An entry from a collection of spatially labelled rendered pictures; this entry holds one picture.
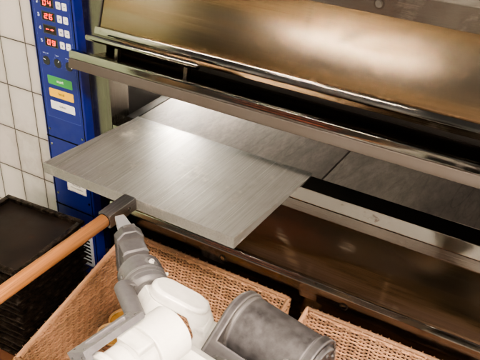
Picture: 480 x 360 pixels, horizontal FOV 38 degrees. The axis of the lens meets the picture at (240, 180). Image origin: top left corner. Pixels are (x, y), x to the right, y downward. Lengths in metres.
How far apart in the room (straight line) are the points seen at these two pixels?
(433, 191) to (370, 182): 0.15
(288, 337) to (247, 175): 0.81
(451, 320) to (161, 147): 0.83
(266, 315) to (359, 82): 0.66
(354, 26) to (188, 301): 0.66
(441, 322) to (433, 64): 0.61
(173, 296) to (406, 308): 0.67
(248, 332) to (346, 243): 0.79
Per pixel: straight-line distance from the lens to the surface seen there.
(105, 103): 1.97
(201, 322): 1.26
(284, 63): 1.57
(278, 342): 0.97
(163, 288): 1.27
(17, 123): 2.28
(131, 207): 1.59
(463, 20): 1.41
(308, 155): 1.83
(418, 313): 1.73
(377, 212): 1.64
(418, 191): 1.74
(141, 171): 1.75
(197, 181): 1.70
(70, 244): 1.48
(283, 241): 1.81
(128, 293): 1.29
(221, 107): 1.53
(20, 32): 2.11
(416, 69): 1.47
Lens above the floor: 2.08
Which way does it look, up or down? 32 degrees down
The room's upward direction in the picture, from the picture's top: 2 degrees clockwise
